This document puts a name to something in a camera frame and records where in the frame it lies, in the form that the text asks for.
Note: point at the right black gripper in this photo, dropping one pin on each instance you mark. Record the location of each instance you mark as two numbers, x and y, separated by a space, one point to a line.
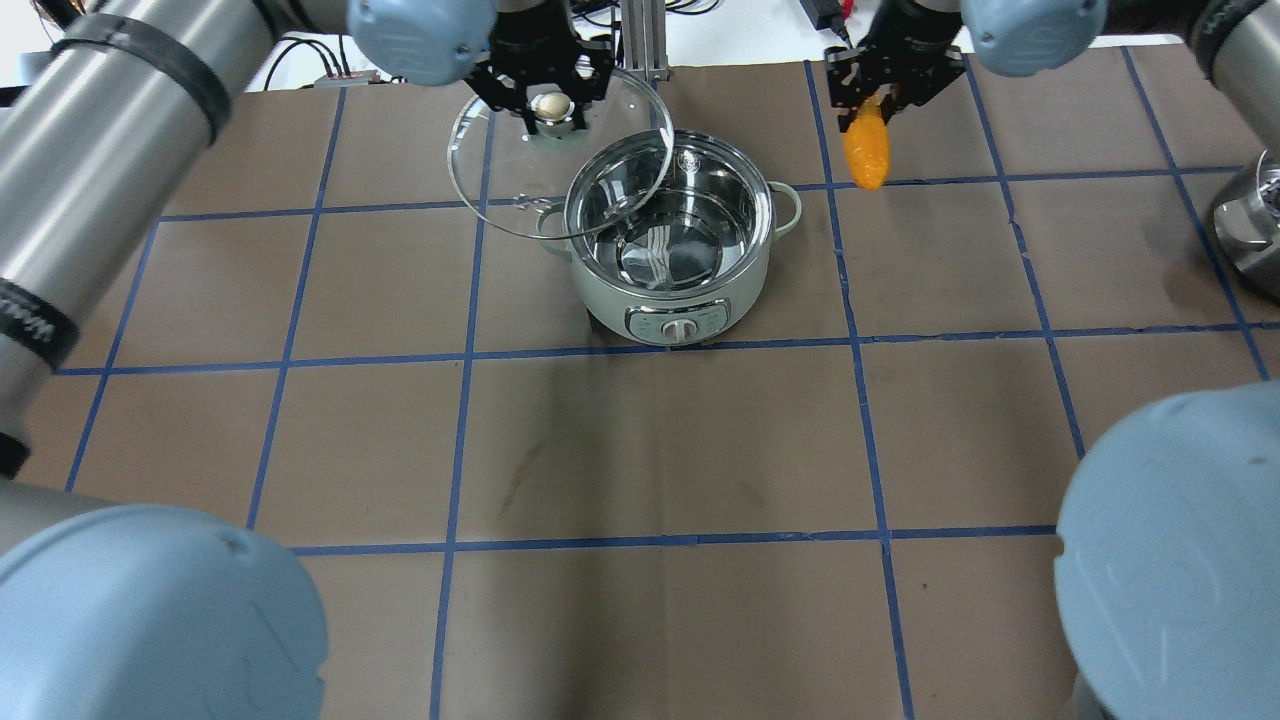
912 42

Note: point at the yellow corn cob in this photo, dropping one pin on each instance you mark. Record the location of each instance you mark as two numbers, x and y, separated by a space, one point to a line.
867 146

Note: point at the aluminium frame post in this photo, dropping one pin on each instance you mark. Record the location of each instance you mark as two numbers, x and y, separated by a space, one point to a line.
642 43

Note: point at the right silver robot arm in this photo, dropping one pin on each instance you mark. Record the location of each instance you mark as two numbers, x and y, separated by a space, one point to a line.
1167 581

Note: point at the glass pot lid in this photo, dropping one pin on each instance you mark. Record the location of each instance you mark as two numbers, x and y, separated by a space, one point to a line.
552 185

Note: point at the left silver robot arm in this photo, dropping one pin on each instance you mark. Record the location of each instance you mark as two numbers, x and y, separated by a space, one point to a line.
144 611

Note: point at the black power adapter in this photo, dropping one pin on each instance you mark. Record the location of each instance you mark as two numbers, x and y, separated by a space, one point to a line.
829 14

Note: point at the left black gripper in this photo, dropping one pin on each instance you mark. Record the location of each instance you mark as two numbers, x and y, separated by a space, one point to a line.
530 42

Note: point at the pale green electric pot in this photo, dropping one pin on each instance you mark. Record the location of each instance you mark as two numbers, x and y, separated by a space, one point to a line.
669 235

